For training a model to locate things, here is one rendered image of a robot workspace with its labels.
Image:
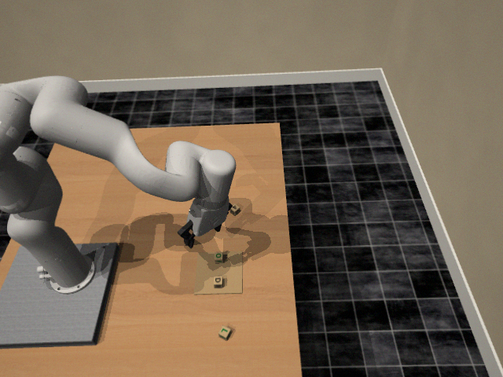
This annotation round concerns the tan flat mat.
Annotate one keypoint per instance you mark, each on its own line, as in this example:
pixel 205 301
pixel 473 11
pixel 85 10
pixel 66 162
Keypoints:
pixel 231 271

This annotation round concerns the beige letter block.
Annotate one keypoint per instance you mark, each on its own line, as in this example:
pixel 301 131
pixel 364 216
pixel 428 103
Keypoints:
pixel 235 209
pixel 218 282
pixel 218 257
pixel 224 332

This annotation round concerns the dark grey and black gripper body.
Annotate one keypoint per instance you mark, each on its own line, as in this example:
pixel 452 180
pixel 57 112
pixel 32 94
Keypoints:
pixel 204 220

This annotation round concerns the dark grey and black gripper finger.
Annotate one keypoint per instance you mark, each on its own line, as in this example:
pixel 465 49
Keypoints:
pixel 219 227
pixel 184 233

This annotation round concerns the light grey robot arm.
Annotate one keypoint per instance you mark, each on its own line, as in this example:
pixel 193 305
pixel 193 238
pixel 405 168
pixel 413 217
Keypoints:
pixel 54 108

